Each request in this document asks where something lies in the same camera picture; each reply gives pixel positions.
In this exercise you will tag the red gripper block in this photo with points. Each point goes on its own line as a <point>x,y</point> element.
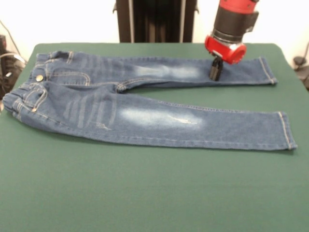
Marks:
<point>225,52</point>

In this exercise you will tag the dark green table cloth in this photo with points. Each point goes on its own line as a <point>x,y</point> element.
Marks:
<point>144,193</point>

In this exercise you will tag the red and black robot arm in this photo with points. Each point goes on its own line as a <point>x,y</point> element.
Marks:
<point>234,19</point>

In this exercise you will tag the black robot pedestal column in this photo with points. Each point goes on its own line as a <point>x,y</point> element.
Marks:
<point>157,19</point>

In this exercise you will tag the blue denim jeans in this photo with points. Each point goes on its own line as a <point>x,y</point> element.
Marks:
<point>169,116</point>

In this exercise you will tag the black round stand base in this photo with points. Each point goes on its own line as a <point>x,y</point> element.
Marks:
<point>299,60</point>

